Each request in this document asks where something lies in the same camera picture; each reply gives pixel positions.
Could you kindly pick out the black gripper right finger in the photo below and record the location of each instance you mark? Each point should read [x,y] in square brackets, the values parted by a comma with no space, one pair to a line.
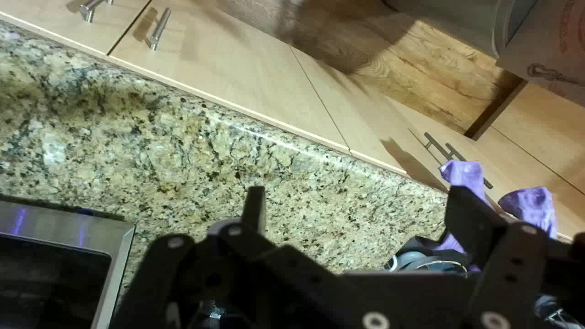
[519,274]

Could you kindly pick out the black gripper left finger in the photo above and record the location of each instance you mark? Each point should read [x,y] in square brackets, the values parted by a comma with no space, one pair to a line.
[202,274]

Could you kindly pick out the stainless black microwave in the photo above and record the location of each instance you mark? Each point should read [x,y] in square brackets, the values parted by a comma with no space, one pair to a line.
[62,234]

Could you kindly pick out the purple cloth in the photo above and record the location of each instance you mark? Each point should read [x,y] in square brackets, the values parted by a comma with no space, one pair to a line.
[533,203]

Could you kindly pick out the wooden base cabinet front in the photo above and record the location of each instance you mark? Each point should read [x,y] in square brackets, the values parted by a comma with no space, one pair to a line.
[372,128]
[232,73]
[542,133]
[49,18]

